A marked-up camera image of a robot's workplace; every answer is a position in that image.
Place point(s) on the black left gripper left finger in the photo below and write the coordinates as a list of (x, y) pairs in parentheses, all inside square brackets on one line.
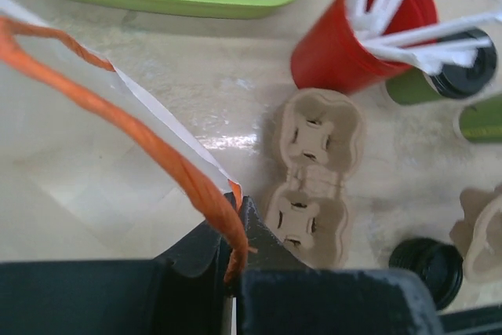
[(179, 291)]

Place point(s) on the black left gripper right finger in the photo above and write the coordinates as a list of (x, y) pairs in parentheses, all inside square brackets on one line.
[(278, 294)]

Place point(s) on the paper bag orange handles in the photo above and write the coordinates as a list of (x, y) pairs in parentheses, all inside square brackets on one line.
[(204, 195)]

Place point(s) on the single cardboard cup carrier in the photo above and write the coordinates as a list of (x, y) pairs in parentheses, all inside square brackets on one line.
[(477, 236)]

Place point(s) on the green paper cup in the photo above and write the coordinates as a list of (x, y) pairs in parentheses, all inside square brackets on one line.
[(452, 83), (480, 122)]

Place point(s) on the black lid stack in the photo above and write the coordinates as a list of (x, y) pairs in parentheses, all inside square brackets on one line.
[(437, 264)]

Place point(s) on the red ribbed cup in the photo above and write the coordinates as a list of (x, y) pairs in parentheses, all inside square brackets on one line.
[(329, 56)]

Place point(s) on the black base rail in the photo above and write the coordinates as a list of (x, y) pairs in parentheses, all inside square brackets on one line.
[(476, 321)]

